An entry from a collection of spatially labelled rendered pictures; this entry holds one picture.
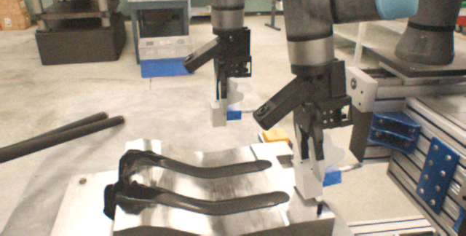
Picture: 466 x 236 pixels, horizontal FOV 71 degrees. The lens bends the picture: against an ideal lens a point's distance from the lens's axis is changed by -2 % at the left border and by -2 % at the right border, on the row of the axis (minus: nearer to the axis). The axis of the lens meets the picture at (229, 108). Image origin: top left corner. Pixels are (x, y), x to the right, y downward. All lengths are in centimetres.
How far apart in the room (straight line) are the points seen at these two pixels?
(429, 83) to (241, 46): 56
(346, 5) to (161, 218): 43
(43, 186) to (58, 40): 374
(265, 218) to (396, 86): 57
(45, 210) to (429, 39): 103
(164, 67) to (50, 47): 153
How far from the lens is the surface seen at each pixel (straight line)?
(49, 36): 461
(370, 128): 103
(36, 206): 88
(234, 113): 84
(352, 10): 51
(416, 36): 103
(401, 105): 104
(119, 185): 72
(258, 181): 70
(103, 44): 449
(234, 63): 78
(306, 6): 53
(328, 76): 58
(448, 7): 103
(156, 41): 409
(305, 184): 63
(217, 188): 68
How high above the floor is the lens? 132
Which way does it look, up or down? 26 degrees down
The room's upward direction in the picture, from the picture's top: straight up
